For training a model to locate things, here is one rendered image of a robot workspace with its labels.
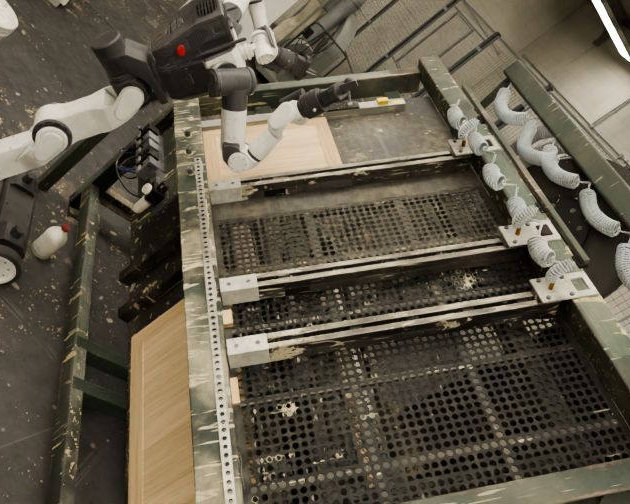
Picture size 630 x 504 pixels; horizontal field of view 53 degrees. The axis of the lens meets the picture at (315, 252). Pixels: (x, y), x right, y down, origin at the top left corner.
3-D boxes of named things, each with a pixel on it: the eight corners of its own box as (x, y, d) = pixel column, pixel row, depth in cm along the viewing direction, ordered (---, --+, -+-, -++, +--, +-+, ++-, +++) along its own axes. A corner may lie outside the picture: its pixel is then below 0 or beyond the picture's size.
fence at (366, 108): (202, 128, 289) (200, 121, 286) (401, 104, 301) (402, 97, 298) (202, 134, 286) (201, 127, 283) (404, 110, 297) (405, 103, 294)
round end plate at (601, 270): (437, 218, 309) (585, 118, 282) (443, 224, 312) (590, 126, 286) (501, 348, 253) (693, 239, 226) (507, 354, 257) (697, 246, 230)
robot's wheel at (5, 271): (-48, 266, 243) (-6, 244, 239) (-45, 257, 246) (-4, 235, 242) (-7, 294, 256) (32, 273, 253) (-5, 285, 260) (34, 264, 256)
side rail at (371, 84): (200, 110, 311) (197, 90, 303) (415, 86, 324) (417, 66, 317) (201, 117, 307) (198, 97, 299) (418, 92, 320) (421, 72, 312)
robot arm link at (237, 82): (220, 113, 217) (222, 73, 210) (210, 105, 223) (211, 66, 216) (251, 110, 222) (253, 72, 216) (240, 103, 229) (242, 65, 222)
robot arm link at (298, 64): (309, 52, 290) (287, 41, 285) (313, 62, 284) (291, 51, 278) (295, 74, 297) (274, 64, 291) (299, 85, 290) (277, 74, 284)
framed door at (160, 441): (135, 339, 268) (131, 337, 267) (228, 270, 250) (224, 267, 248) (132, 557, 205) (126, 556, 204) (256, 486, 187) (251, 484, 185)
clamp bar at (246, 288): (221, 288, 219) (212, 238, 202) (541, 240, 233) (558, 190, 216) (223, 310, 212) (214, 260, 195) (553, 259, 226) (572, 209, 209)
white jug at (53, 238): (31, 238, 289) (58, 214, 283) (50, 249, 296) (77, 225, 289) (28, 253, 283) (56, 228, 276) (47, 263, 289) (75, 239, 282)
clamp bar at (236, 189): (210, 192, 256) (201, 143, 239) (486, 155, 271) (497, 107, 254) (211, 208, 249) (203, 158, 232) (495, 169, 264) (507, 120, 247)
